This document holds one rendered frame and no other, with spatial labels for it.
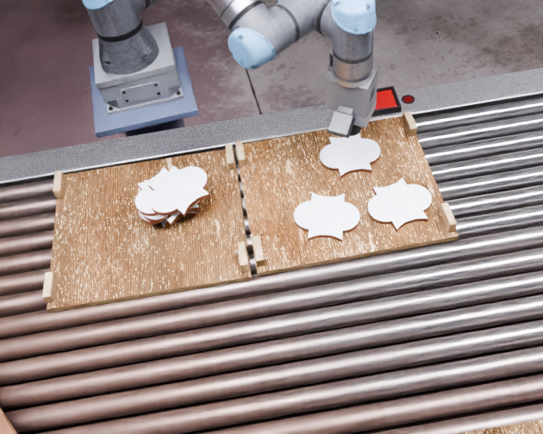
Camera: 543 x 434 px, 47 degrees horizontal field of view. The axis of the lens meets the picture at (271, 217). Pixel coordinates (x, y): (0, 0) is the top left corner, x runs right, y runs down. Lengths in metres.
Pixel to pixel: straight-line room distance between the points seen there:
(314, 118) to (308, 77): 1.48
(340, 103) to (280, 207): 0.25
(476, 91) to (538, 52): 1.64
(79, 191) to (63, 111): 1.69
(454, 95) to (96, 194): 0.88
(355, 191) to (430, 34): 1.98
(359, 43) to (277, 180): 0.38
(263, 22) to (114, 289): 0.59
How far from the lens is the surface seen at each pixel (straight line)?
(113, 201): 1.41
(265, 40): 1.10
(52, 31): 3.63
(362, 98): 1.22
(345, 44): 1.14
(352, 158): 1.38
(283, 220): 1.29
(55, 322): 1.32
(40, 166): 1.58
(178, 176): 1.32
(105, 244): 1.35
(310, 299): 1.22
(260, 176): 1.37
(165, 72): 1.62
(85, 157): 1.55
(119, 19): 1.56
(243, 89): 2.96
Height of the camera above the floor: 1.99
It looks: 54 degrees down
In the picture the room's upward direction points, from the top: 8 degrees counter-clockwise
